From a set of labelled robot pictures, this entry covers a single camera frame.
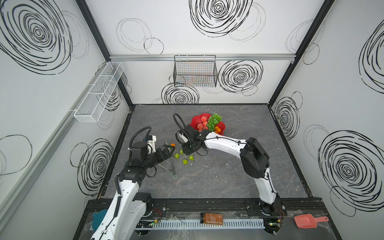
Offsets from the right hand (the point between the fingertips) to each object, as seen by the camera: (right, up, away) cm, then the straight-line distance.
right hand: (185, 150), depth 89 cm
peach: (+13, +16, +15) cm, 25 cm away
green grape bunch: (+19, +18, +14) cm, 30 cm away
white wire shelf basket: (-45, +26, -15) cm, 54 cm away
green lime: (-5, -4, +2) cm, 7 cm away
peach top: (+9, +14, +13) cm, 21 cm away
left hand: (-8, +3, -12) cm, 14 cm away
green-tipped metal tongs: (-6, -14, -5) cm, 16 cm away
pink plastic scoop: (+60, -30, -18) cm, 69 cm away
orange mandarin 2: (+20, +12, +13) cm, 27 cm away
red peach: (+12, +19, +17) cm, 28 cm away
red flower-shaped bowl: (+7, +18, +17) cm, 26 cm away
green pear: (-2, 0, -3) cm, 4 cm away
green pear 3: (0, -6, -1) cm, 7 cm away
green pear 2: (+4, -5, +1) cm, 6 cm away
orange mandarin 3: (+22, +11, +12) cm, 27 cm away
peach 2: (+13, +13, +13) cm, 23 cm away
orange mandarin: (-8, +3, +5) cm, 10 cm away
